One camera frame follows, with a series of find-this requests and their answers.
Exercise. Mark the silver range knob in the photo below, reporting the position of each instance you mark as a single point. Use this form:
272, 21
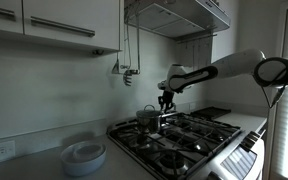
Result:
255, 135
214, 176

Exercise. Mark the black griddle tray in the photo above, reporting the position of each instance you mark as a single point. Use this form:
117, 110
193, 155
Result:
210, 112

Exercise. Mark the pale blue ceramic bowl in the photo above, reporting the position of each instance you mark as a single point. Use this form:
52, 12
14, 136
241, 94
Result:
84, 168

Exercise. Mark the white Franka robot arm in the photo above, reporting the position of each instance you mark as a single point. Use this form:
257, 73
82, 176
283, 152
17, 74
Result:
237, 63

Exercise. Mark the narrow black stove grate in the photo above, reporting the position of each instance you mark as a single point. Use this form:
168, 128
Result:
177, 140

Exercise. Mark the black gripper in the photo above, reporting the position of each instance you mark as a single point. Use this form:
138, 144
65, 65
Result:
166, 97

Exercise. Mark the hanging dark slotted spoon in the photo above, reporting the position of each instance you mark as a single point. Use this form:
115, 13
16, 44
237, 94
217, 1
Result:
128, 80

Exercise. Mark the round gas burner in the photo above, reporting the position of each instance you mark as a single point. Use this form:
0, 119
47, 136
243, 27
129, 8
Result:
143, 141
174, 163
220, 136

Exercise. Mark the hanging metal spatula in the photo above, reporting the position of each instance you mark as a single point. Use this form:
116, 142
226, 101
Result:
116, 70

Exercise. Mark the small white bowl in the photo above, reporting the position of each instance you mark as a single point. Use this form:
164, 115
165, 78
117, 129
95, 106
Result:
87, 151

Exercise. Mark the stainless steel gas range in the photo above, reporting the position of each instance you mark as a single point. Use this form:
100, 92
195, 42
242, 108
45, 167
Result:
200, 171

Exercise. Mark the stainless range hood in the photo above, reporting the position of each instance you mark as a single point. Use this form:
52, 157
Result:
170, 20

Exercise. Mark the small dark cabinet fixture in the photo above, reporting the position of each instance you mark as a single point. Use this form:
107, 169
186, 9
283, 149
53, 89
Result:
98, 52

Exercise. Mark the wide black stove grate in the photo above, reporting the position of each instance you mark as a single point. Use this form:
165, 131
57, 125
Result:
210, 128
150, 156

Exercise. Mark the black oven control display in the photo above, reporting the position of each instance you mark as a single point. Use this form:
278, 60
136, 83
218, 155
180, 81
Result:
239, 163

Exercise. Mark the glass lid with steel knob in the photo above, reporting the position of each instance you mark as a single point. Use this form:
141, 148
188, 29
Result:
144, 114

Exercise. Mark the narrow white wall cabinet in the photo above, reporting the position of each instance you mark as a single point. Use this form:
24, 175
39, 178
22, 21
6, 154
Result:
227, 40

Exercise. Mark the white upper cabinet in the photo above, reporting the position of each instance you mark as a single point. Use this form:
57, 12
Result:
67, 10

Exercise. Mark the metal wall utensil rail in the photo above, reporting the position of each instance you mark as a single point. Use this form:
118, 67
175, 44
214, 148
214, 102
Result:
197, 38

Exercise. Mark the hanging silver utensil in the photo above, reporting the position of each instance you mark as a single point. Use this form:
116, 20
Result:
138, 40

